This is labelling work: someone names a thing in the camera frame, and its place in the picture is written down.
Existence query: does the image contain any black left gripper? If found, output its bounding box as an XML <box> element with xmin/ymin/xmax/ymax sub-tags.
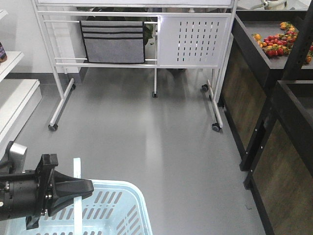
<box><xmin>0</xmin><ymin>154</ymin><xmax>93</xmax><ymax>230</ymax></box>

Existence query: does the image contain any light blue plastic basket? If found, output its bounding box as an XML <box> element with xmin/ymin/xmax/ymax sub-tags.
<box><xmin>5</xmin><ymin>180</ymin><xmax>153</xmax><ymax>235</ymax></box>

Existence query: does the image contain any white metal shelf unit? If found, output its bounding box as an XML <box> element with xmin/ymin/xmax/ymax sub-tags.
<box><xmin>0</xmin><ymin>9</ymin><xmax>42</xmax><ymax>157</ymax></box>

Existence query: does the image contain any brown honey jar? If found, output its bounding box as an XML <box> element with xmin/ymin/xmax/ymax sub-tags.
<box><xmin>0</xmin><ymin>43</ymin><xmax>7</xmax><ymax>63</ymax></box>

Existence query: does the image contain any grey fabric pocket organizer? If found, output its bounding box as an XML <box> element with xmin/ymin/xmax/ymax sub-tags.
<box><xmin>80</xmin><ymin>21</ymin><xmax>145</xmax><ymax>64</ymax></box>

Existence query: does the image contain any white rolling whiteboard stand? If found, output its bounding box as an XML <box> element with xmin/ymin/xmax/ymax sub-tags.
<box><xmin>32</xmin><ymin>0</ymin><xmax>238</xmax><ymax>131</ymax></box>

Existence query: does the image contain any black wooden produce stand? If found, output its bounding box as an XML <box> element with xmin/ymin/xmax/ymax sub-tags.
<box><xmin>220</xmin><ymin>10</ymin><xmax>313</xmax><ymax>235</ymax></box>

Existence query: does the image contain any pile of cherry tomatoes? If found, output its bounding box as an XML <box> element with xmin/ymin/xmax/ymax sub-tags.
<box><xmin>251</xmin><ymin>22</ymin><xmax>298</xmax><ymax>58</ymax></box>

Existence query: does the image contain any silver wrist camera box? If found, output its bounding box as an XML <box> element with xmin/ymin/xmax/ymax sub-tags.
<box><xmin>5</xmin><ymin>141</ymin><xmax>27</xmax><ymax>174</ymax></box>

